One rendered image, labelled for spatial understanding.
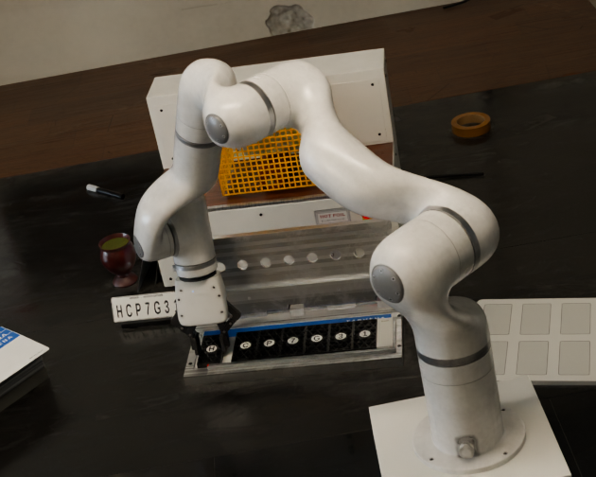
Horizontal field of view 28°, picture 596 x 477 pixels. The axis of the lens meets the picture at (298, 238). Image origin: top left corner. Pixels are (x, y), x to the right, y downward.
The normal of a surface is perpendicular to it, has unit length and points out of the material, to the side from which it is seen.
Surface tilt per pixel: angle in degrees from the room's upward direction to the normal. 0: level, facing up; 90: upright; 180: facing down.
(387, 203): 104
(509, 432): 4
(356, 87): 90
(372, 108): 90
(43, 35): 90
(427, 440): 4
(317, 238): 81
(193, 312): 77
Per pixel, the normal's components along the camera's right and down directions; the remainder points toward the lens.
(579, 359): -0.16, -0.85
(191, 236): 0.36, 0.25
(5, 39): 0.07, 0.49
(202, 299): -0.10, 0.33
